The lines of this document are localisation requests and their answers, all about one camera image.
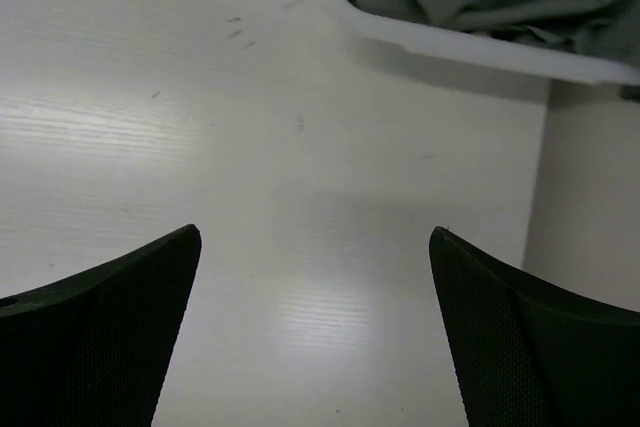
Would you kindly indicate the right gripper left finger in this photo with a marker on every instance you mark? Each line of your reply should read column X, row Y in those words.
column 93, row 349

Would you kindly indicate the white laundry basket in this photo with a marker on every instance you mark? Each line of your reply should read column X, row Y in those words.
column 481, row 51

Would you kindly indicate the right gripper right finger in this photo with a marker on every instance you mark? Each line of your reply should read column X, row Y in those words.
column 527, row 352

